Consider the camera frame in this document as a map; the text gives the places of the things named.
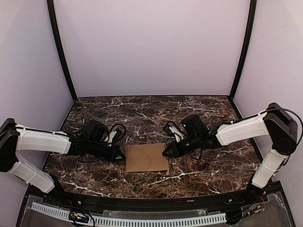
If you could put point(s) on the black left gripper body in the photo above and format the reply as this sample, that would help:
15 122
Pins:
111 153

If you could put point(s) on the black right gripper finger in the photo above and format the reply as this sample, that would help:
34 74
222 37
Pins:
171 147
171 154

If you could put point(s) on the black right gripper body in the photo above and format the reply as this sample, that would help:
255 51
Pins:
175 148

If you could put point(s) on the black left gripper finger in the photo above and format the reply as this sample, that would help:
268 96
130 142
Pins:
120 153
118 159

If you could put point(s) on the brown cardboard paper box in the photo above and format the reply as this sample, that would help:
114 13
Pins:
146 158

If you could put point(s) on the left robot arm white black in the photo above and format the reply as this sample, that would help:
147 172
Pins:
94 139

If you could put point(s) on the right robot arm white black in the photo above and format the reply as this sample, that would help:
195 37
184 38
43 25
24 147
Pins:
275 122

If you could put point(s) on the small green circuit board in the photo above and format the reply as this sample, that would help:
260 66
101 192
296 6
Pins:
78 217

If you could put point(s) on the right small circuit board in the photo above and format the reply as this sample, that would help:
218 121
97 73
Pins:
255 209

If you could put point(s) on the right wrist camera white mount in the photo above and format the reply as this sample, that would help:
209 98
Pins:
173 130

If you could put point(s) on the black front table rail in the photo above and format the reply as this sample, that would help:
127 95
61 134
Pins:
222 202

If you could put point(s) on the white slotted cable duct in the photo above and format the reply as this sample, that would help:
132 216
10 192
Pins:
192 218

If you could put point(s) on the black right frame post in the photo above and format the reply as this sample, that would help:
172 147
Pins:
245 47

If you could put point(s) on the black frame post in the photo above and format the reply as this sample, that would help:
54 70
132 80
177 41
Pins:
60 50
245 47

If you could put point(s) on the black left frame post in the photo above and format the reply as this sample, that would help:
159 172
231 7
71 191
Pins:
60 50

